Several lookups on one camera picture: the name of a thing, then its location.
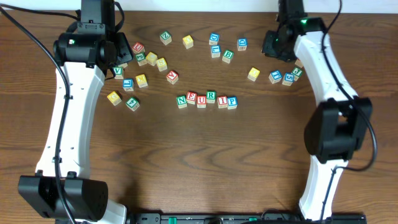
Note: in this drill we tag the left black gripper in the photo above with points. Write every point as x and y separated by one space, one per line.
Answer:
125 47

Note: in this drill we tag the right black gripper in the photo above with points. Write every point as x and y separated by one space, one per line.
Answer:
272 45

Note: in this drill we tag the green N block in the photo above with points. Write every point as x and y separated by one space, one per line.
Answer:
181 101

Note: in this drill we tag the blue P block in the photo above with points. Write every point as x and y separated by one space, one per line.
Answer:
232 102

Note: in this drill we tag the red E block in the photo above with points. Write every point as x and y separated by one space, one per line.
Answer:
191 97

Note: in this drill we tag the red I block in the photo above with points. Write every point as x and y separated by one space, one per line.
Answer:
222 102

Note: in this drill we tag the green R block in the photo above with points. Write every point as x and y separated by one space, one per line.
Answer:
210 96

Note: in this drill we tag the red u block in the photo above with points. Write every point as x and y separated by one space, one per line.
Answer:
201 101
138 48

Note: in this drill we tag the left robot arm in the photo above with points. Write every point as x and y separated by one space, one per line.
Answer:
61 187

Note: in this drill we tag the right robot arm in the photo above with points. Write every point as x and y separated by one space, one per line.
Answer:
341 119

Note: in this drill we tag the green J block left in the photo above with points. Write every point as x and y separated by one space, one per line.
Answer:
141 59

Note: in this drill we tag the green j block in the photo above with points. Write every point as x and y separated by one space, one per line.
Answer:
141 59
297 72

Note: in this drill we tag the green V block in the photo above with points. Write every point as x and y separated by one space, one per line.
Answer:
118 73

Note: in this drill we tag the red M block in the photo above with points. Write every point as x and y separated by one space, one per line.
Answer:
299 63

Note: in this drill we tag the yellow C block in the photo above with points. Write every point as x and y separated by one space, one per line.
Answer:
151 58

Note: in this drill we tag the blue L block left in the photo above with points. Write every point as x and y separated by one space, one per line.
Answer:
128 84

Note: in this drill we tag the blue l block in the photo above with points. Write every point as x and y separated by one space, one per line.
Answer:
128 84
215 51

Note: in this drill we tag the blue T block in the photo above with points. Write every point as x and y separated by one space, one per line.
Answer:
275 76

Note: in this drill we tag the yellow K block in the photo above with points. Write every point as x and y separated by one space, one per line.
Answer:
141 81

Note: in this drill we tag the green J block right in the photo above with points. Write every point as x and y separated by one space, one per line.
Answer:
297 72

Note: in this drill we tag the blue 5 block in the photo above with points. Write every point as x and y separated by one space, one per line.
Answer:
288 79

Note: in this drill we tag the blue D block right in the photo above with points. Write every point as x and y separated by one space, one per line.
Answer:
242 44

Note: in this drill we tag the blue d block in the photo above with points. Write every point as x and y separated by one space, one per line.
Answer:
242 44
214 39

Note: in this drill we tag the yellow S block left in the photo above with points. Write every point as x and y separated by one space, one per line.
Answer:
161 64

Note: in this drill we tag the plain yellow block centre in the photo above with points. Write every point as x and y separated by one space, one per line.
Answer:
253 74

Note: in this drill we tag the green Z block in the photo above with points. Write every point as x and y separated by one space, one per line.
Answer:
165 37

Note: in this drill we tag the yellow block far left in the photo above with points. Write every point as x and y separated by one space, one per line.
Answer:
115 98

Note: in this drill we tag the green 4 block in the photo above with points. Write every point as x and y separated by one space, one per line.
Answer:
132 104

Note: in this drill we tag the green B block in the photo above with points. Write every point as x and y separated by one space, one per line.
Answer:
227 56

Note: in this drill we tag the red A block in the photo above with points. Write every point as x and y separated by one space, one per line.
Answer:
172 77

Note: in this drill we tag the blue L block centre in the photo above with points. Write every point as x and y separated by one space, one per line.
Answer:
215 51

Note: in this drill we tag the blue D block top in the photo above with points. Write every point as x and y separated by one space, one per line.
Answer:
214 39

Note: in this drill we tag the yellow O block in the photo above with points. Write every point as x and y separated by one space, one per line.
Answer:
188 41

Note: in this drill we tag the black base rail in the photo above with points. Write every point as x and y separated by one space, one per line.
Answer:
271 216

